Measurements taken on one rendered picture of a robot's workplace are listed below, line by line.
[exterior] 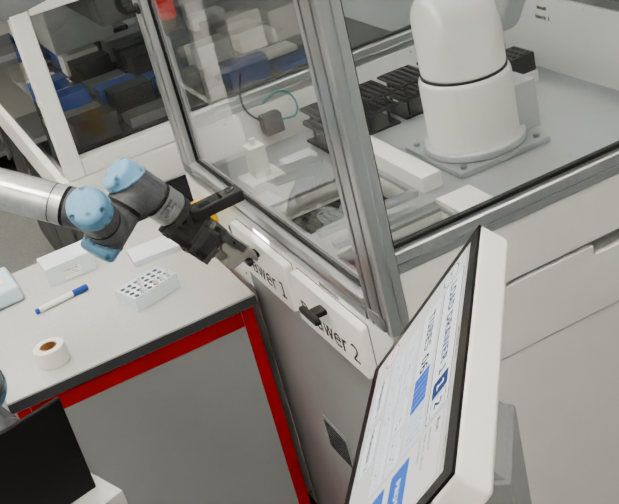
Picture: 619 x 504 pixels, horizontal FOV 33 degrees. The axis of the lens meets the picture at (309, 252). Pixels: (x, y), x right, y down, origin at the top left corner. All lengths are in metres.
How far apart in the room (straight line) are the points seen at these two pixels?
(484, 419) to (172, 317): 1.32
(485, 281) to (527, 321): 0.53
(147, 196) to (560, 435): 0.91
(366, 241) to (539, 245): 0.34
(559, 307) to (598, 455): 0.37
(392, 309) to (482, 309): 0.42
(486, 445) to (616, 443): 1.08
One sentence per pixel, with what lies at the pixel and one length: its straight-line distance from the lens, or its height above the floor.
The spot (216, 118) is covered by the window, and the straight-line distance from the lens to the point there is 2.25.
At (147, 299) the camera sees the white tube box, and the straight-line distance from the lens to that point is 2.45.
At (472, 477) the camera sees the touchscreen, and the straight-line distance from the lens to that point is 1.09.
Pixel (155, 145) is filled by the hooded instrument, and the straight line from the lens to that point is 2.94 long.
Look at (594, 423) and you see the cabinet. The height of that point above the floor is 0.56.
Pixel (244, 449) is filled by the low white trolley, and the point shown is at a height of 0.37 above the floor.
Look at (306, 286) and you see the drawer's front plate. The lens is 2.00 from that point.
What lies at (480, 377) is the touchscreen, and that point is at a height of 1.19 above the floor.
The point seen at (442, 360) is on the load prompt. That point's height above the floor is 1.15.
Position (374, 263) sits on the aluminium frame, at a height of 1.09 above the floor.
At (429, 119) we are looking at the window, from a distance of 1.68.
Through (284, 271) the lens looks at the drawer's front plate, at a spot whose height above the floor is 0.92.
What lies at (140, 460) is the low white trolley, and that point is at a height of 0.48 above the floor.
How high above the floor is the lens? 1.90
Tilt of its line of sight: 27 degrees down
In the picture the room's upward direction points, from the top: 15 degrees counter-clockwise
